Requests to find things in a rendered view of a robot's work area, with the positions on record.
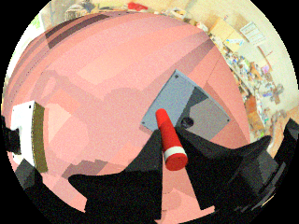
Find dark red peg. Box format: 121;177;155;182
156;109;188;171

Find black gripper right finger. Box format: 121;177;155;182
173;126;272;210

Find grey flat panel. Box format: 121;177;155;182
139;68;231;141

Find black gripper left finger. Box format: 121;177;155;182
68;130;164;220

